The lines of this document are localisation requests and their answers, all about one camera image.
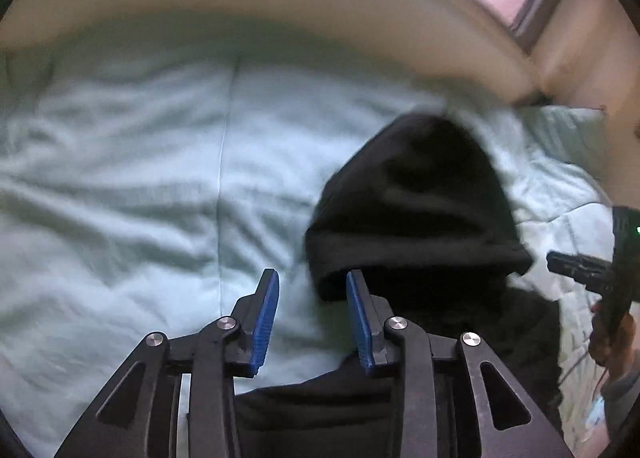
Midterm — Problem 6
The light green quilt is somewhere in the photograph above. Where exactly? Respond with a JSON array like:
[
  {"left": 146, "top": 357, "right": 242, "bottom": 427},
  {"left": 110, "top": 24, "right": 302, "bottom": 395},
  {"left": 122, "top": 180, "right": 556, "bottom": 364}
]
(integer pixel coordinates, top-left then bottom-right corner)
[{"left": 1, "top": 12, "right": 613, "bottom": 457}]

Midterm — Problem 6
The black jacket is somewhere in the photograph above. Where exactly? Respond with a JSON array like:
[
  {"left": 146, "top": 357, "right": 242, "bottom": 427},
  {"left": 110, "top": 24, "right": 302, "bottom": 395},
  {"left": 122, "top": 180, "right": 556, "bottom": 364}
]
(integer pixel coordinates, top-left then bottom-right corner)
[{"left": 236, "top": 113, "right": 562, "bottom": 457}]

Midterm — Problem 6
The right hand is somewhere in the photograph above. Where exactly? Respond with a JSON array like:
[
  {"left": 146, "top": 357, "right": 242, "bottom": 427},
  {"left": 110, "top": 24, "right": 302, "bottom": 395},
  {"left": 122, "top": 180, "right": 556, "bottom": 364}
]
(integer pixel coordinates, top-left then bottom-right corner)
[{"left": 589, "top": 301, "right": 636, "bottom": 374}]

